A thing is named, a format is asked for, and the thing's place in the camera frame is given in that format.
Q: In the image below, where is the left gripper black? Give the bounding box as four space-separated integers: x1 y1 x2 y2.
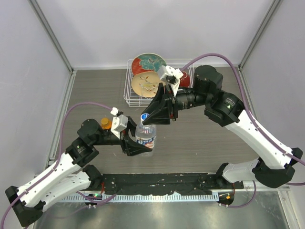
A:
91 116 152 155

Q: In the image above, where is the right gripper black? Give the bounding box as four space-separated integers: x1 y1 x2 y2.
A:
142 83 210 125

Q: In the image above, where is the clear plastic water bottle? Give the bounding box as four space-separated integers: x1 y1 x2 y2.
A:
135 121 157 157

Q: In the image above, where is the orange juice bottle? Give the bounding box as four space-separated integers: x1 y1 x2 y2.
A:
101 117 112 130

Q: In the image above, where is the white bottle cap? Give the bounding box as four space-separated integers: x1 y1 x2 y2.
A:
140 113 149 123

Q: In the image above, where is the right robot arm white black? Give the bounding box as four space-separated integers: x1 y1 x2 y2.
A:
142 65 303 188

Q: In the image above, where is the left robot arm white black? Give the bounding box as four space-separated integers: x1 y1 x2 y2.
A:
5 115 152 227

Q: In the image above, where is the beige bird plate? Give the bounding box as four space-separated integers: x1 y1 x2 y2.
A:
131 72 161 98

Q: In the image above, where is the red bowl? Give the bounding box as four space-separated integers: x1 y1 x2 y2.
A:
179 71 190 87

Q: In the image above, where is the red teal floral plate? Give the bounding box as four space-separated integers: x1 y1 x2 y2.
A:
131 53 166 75

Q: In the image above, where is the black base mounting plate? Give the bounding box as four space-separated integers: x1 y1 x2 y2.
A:
83 173 244 196

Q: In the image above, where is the white wire dish rack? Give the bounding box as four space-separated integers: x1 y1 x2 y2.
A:
123 59 195 107

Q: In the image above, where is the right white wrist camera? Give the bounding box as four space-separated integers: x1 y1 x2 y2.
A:
157 65 183 96

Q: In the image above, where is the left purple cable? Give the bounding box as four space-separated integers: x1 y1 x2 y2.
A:
0 102 120 227

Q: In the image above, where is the white slotted cable duct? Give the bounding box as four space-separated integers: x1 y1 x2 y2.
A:
56 192 219 203

